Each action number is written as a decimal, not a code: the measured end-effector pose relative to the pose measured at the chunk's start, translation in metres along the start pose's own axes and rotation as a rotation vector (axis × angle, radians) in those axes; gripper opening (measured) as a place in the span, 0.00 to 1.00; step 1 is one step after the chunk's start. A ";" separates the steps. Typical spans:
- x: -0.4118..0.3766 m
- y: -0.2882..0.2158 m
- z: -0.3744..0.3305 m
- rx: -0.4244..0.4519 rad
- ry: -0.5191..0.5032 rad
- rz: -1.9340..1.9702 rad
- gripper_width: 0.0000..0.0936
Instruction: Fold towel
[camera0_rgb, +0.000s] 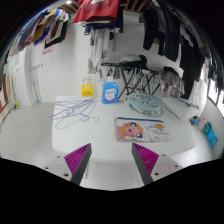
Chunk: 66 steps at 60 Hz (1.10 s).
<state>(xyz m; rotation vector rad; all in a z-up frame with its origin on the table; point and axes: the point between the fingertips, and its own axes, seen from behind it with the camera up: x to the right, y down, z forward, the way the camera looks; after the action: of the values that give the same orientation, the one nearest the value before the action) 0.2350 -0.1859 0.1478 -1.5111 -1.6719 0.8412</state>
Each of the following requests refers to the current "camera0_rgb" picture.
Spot red hanging shirt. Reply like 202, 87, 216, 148
73, 0, 120, 23

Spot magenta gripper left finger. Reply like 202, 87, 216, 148
64, 144, 92, 185

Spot grey draped garment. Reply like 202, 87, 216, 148
159, 67, 185, 97

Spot pile of wire hangers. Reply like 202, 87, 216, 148
51, 97, 100, 130

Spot blue detergent bottle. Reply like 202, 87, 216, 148
101, 76, 119, 104

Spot cartoon printed towel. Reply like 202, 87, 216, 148
115, 117, 171, 142

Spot yellow wet floor sign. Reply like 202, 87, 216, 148
81, 84, 93, 97

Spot black hanging clothes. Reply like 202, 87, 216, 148
143, 0, 224, 99

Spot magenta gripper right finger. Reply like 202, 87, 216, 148
132, 143, 159, 185

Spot colourful hanging clothes row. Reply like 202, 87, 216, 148
9, 8, 71, 56

